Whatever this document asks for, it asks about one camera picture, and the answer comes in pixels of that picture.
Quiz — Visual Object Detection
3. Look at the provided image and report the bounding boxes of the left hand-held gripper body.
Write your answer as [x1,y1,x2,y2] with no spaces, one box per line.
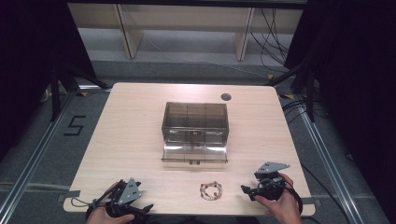
[105,177,143,218]

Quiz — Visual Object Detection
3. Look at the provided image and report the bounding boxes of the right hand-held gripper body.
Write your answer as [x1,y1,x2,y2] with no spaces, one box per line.
[253,161,291,202]

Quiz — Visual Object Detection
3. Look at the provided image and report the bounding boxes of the beaded bracelet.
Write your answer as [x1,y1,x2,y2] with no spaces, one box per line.
[199,181,224,202]

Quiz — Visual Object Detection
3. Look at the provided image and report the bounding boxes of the clear plastic drawer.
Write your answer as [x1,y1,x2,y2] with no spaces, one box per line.
[161,142,229,165]

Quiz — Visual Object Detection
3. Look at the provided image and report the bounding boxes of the smoky transparent storage box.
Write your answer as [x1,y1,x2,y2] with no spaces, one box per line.
[161,101,230,147]

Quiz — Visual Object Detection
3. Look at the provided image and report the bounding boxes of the person's right hand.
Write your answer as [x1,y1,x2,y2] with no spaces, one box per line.
[254,172,304,224]

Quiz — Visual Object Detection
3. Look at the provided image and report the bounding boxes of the person's left hand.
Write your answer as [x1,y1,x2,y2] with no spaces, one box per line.
[85,182,135,224]

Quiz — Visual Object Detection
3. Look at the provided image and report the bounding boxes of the grey tape strip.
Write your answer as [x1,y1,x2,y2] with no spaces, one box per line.
[301,196,322,206]
[57,189,81,203]

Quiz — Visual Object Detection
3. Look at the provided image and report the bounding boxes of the person's dark clothing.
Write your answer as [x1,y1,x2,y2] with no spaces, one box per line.
[132,214,261,224]

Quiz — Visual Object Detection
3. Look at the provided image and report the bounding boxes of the black tape floor numeral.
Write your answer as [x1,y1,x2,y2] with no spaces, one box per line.
[63,115,87,137]

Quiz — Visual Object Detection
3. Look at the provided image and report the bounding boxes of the black metal stand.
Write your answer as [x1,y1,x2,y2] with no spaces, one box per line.
[264,60,316,123]
[49,60,111,123]

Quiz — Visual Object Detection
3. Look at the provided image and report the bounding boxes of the black curtain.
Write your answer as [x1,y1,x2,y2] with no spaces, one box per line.
[284,0,396,222]
[0,0,97,162]

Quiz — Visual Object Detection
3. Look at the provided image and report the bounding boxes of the light wooden shelf unit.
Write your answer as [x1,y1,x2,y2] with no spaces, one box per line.
[67,3,304,62]

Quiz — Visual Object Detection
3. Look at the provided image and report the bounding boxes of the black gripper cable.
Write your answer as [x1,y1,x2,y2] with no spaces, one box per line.
[281,178,304,217]

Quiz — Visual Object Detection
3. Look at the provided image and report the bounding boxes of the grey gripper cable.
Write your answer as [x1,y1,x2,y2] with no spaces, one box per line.
[70,197,101,209]

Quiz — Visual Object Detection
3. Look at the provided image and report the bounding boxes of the black floor cables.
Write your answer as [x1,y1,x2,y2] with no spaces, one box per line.
[281,98,354,224]

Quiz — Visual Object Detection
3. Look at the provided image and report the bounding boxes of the aluminium floor rail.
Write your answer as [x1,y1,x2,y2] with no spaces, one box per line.
[0,90,78,217]
[295,94,366,224]

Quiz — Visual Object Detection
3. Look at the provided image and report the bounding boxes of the bundle of black cables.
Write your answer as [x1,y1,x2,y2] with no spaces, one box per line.
[249,7,291,70]

